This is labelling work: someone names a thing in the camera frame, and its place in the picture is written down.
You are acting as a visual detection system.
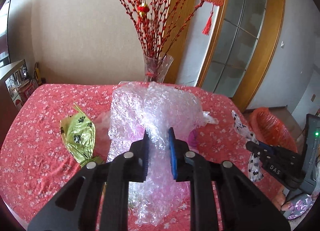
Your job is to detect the dark wooden TV cabinet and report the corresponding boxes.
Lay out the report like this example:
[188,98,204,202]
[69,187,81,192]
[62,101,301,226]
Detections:
[0,59,28,147]

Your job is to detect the glass vase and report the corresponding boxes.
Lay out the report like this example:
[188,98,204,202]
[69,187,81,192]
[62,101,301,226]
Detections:
[144,54,174,83]

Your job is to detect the red berry branches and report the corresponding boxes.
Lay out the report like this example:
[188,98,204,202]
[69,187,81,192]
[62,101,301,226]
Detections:
[103,0,206,60]

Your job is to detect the television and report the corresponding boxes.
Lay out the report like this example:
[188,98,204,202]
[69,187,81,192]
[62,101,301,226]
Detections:
[0,0,11,67]

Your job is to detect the red box under cabinet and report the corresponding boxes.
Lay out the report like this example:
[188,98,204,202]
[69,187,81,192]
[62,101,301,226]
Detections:
[14,80,38,110]

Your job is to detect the red-lined trash bin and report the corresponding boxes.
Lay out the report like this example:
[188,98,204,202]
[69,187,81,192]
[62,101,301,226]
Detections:
[249,107,297,152]

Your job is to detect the glass panel door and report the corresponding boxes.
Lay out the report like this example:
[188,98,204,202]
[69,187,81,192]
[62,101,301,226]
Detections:
[202,0,267,98]

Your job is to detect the white paw-print bag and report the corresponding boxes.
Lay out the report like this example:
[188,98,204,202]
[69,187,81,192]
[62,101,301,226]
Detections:
[231,109,264,183]

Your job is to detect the person's right hand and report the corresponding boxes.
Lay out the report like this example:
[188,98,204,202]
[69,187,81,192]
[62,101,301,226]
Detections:
[272,189,294,211]

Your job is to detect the red floral tablecloth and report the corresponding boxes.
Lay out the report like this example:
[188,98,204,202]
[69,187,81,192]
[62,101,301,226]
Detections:
[0,83,286,231]

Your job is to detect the clear bubble wrap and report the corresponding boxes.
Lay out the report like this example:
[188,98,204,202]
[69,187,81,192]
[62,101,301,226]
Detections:
[94,83,218,230]

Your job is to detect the red fu hanging ornament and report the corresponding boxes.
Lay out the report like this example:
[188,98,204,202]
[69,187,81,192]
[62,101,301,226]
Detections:
[202,0,225,36]

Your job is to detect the green paw-print bag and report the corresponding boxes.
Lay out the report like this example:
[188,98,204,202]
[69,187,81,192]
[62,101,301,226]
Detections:
[60,103,104,167]

